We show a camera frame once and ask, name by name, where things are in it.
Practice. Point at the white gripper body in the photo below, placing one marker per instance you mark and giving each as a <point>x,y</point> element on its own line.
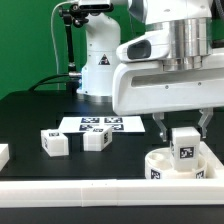
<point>144,88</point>

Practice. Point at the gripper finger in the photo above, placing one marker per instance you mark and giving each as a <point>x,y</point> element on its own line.
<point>206,116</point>
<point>158,118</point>

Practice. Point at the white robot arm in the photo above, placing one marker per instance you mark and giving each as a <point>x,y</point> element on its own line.
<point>173,66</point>

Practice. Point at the white tag base sheet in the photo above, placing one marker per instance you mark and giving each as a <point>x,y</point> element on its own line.
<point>129,124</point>

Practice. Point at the white block at left edge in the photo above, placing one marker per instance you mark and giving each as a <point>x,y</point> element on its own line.
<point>4,155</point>

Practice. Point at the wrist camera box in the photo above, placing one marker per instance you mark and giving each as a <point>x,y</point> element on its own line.
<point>153,45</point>

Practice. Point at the white L-shaped obstacle frame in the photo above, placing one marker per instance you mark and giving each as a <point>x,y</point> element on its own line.
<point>206,188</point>

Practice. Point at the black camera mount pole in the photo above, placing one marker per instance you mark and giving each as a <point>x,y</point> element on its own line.
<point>72,17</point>

